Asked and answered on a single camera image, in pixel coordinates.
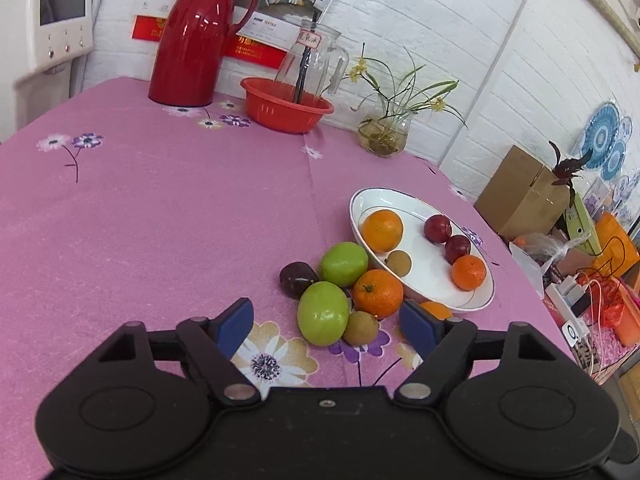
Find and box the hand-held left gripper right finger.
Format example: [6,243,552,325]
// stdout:
[393,300,558,407]

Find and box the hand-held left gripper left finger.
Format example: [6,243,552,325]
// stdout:
[95,297,262,407]

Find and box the round orange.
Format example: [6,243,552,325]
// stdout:
[419,301,453,321]

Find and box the mandarin with green stem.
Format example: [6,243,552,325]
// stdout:
[353,269,404,318]

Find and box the brown kiwi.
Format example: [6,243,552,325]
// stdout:
[385,250,412,277]
[343,310,380,346]

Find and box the white porcelain plate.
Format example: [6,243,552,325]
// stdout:
[349,188,496,313]

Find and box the dark purple plum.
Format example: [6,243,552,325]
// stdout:
[279,261,320,301]

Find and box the red plum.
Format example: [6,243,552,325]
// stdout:
[424,214,453,244]
[444,234,472,265]

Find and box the green apple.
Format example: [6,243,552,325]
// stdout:
[297,281,350,346]
[319,242,369,288]

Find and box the large orange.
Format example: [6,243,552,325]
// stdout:
[361,209,404,253]

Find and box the pink floral tablecloth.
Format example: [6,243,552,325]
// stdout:
[0,76,576,480]

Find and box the white packet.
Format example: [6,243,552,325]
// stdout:
[510,242,546,301]

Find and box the clear plastic bag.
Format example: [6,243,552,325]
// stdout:
[520,232,591,281]

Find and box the white power strip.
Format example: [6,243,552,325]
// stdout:
[545,280,593,318]

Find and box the cardboard box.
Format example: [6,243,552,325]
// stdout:
[474,145,576,241]

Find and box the green box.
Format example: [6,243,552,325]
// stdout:
[565,192,603,256]

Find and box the orange plastic basket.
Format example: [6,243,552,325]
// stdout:
[595,275,640,348]

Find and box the orange bag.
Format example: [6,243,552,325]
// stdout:
[592,210,640,278]

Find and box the red plastic basin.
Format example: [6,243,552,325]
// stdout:
[240,77,335,134]

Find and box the dark purple plant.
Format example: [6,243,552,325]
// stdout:
[548,141,593,208]

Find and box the glass vase with plant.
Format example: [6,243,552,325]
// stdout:
[350,45,468,153]

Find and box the black stirring stick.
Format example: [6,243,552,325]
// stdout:
[292,10,318,103]

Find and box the glass pitcher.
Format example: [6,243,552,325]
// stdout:
[274,19,350,106]

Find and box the red thermos jug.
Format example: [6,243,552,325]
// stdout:
[148,0,262,107]

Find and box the white water dispenser with screen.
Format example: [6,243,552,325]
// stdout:
[0,0,108,143]

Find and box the large blue round wall decoration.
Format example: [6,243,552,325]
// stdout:
[580,101,621,170]

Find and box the white wall pipe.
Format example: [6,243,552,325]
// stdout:
[437,0,543,168]

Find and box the wall poster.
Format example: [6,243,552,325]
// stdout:
[132,0,356,68]

